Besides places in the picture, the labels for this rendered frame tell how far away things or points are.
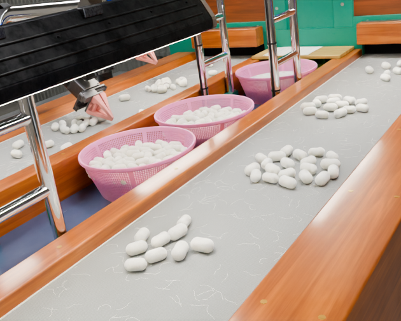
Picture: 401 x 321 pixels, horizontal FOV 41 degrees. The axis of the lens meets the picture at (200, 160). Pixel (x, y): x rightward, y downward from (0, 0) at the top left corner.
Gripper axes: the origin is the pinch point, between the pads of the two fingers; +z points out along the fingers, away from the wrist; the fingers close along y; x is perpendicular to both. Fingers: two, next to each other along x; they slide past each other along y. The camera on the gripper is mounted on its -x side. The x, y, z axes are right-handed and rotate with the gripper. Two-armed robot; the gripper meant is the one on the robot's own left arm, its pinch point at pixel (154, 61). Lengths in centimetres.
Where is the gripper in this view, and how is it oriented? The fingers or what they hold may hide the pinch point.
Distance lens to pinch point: 193.2
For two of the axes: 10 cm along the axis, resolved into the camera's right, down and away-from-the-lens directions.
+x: -4.4, 6.4, 6.3
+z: 7.2, 6.7, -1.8
